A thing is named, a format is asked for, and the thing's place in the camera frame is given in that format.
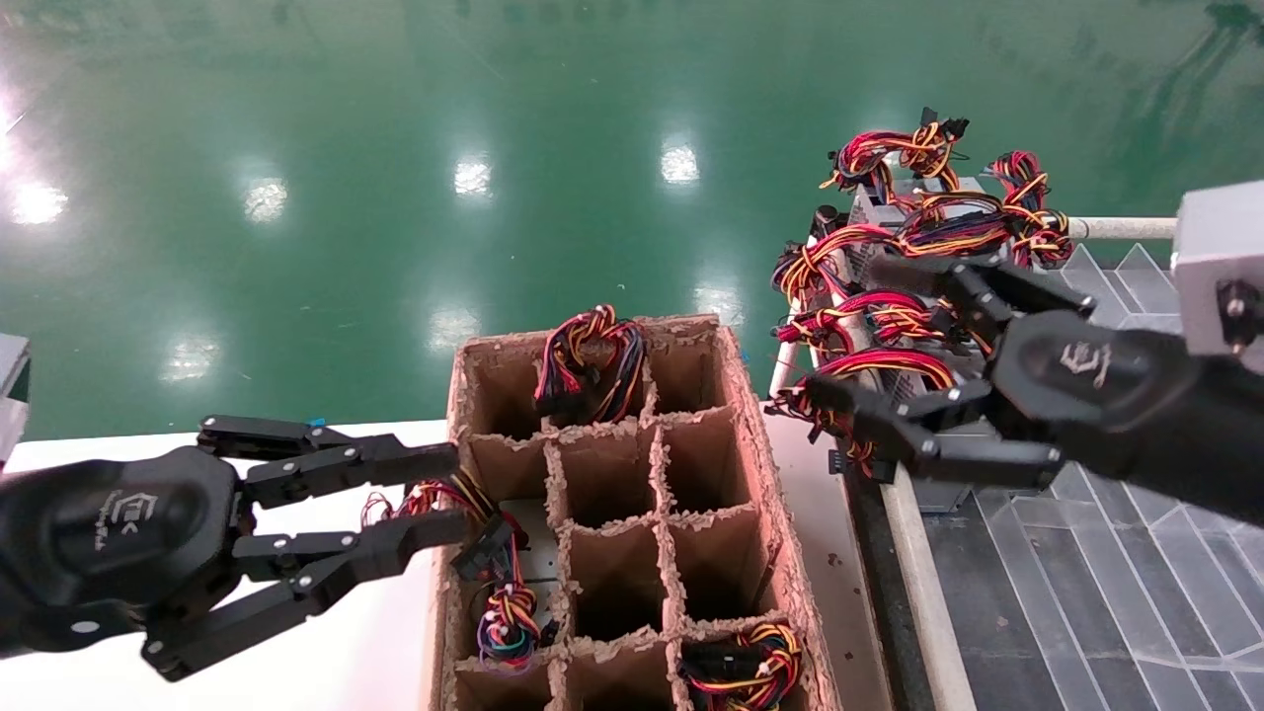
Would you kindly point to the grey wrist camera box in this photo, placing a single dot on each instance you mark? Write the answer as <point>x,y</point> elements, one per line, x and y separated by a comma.
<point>12,395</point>
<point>1220,237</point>

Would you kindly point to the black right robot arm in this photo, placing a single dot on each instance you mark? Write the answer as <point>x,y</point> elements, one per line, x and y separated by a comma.
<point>1234,444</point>

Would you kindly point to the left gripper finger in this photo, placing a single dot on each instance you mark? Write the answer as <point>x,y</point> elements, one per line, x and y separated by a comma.
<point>346,462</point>
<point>375,553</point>

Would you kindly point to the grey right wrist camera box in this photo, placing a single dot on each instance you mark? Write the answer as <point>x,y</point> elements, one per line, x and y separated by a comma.
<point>1220,237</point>

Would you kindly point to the black pipe joint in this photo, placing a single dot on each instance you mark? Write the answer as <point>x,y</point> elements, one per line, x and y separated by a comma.
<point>828,219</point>

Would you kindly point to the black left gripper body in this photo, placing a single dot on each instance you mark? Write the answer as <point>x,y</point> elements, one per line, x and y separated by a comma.
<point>118,543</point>

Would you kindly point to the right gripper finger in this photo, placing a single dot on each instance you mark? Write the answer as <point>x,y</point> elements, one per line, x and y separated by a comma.
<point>987,286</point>
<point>938,444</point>

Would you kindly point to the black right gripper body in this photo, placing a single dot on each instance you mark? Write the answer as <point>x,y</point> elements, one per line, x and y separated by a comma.
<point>1096,385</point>

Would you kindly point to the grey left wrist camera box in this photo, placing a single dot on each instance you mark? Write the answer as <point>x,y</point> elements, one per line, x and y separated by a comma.
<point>12,395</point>

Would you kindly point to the clear acrylic divider tray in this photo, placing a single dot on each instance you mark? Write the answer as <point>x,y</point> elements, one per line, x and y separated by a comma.
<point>1086,592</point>

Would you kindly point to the brown divided cardboard box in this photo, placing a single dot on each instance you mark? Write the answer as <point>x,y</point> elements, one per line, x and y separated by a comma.
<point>711,494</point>

